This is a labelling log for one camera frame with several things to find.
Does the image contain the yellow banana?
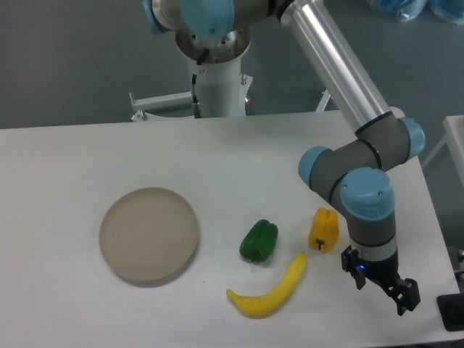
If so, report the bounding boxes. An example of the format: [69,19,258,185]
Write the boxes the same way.
[226,252,307,318]

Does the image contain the black device at right edge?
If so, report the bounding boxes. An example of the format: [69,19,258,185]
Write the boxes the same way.
[436,293,463,332]

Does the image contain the blue plastic bags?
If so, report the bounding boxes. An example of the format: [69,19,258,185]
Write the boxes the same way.
[366,0,463,25]

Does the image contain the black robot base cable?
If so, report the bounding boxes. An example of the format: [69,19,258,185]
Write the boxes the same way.
[190,47,210,120]

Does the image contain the white side table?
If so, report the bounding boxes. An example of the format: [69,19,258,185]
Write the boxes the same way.
[421,115,463,183]

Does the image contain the green bell pepper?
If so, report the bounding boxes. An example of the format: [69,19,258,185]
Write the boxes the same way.
[239,219,278,262]

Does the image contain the yellow bell pepper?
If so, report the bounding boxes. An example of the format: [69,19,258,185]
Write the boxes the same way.
[307,207,339,253]

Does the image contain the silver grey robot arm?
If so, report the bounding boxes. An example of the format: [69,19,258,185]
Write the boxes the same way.
[142,1,425,314]

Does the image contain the beige round plate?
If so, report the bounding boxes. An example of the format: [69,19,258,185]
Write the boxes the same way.
[99,187,200,288]

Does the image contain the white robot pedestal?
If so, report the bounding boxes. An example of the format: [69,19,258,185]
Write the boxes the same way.
[129,27,253,122]

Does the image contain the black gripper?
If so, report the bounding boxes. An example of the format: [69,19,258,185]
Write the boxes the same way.
[341,246,421,316]

